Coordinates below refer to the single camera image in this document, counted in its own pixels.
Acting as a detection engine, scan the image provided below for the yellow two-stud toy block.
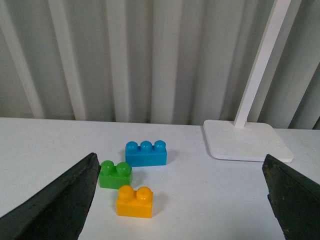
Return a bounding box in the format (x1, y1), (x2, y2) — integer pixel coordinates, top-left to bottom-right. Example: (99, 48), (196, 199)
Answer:
(116, 185), (153, 218)

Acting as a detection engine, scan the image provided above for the green two-stud toy block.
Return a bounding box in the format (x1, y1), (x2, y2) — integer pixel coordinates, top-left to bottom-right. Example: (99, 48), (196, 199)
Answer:
(98, 160), (133, 190)

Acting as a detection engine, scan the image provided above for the white desk lamp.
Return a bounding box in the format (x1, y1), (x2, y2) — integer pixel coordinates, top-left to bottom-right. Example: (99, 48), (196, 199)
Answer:
(203, 0), (295, 164)

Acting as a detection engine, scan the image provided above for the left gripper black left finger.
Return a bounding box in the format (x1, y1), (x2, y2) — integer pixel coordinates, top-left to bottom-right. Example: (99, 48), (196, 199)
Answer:
(0, 153), (101, 240)

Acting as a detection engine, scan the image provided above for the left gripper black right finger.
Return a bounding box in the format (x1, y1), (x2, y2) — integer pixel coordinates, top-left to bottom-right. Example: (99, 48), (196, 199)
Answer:
(262, 154), (320, 240)

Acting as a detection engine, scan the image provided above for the blue three-stud toy block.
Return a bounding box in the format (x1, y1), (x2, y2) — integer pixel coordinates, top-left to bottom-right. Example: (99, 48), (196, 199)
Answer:
(125, 140), (167, 167)

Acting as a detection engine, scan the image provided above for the grey pleated curtain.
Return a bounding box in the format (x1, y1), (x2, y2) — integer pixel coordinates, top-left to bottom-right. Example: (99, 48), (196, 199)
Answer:
(0, 0), (320, 130)

